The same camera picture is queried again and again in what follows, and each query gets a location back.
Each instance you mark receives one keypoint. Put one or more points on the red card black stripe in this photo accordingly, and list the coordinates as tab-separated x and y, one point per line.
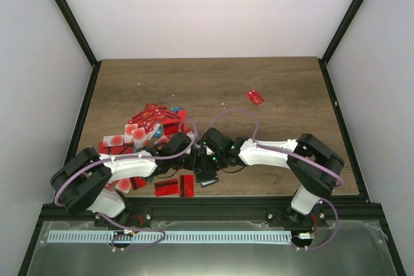
186	186

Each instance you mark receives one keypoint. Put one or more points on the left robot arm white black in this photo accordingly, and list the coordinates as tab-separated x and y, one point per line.
80	184

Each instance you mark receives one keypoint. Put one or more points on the black leather card holder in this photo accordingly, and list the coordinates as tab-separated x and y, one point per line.
206	178

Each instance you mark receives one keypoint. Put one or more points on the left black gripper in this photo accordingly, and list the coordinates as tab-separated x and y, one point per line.
191	167

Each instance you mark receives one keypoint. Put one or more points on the lone red VIP card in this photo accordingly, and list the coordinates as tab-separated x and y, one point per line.
254	97

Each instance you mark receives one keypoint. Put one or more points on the blue card top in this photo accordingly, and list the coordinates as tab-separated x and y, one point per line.
175	109

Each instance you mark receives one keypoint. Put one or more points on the white red circle card left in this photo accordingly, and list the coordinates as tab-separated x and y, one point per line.
113	141

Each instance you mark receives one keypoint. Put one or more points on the black aluminium frame rail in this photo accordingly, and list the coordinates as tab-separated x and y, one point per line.
274	210

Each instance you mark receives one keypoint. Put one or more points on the red striped card near rail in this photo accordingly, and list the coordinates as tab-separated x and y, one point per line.
167	187

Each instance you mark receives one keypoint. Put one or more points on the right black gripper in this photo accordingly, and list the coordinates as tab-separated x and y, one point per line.
207	165

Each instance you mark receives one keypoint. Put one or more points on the white red circle card upper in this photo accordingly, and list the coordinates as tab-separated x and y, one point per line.
140	137

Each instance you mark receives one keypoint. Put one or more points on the light blue slotted cable duct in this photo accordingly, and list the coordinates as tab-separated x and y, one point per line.
171	237

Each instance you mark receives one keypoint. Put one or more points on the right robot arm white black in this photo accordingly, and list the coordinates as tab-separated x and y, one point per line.
316	166

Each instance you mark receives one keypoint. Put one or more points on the white red circle card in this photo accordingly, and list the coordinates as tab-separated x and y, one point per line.
113	141
140	137

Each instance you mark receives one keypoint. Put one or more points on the red VIP card top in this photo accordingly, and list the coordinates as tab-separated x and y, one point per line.
144	115

